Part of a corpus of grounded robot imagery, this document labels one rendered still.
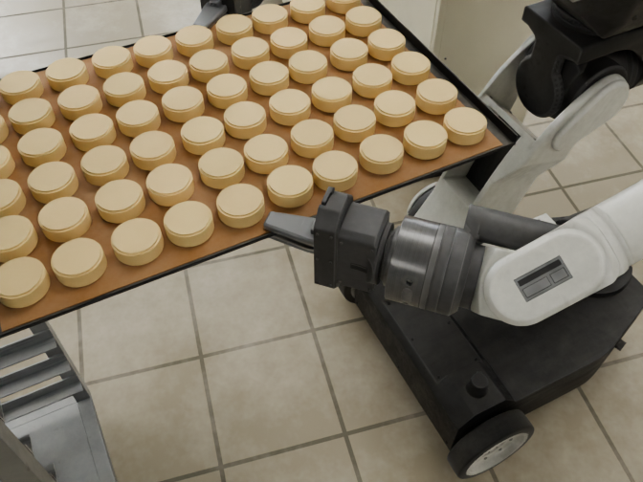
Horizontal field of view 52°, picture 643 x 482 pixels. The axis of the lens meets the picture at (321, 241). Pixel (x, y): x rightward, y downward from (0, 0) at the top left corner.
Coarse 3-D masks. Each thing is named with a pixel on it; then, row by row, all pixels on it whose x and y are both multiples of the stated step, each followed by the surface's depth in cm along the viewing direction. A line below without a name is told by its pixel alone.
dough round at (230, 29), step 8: (224, 16) 91; (232, 16) 91; (240, 16) 91; (216, 24) 90; (224, 24) 90; (232, 24) 90; (240, 24) 90; (248, 24) 90; (216, 32) 90; (224, 32) 89; (232, 32) 89; (240, 32) 89; (248, 32) 89; (224, 40) 90; (232, 40) 89
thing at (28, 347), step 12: (36, 336) 124; (48, 336) 126; (0, 348) 122; (12, 348) 124; (24, 348) 125; (36, 348) 125; (48, 348) 125; (0, 360) 124; (12, 360) 124; (24, 360) 124
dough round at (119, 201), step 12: (120, 180) 71; (108, 192) 70; (120, 192) 70; (132, 192) 70; (96, 204) 69; (108, 204) 69; (120, 204) 69; (132, 204) 69; (144, 204) 71; (108, 216) 69; (120, 216) 68; (132, 216) 69
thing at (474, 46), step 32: (384, 0) 199; (416, 0) 173; (448, 0) 159; (480, 0) 161; (512, 0) 164; (416, 32) 178; (448, 32) 166; (480, 32) 169; (512, 32) 171; (448, 64) 174; (480, 64) 177
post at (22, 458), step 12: (0, 420) 67; (0, 432) 65; (0, 444) 66; (12, 444) 68; (0, 456) 67; (12, 456) 68; (24, 456) 71; (0, 468) 69; (12, 468) 70; (24, 468) 71; (36, 468) 74; (12, 480) 71; (24, 480) 72; (36, 480) 74; (48, 480) 78
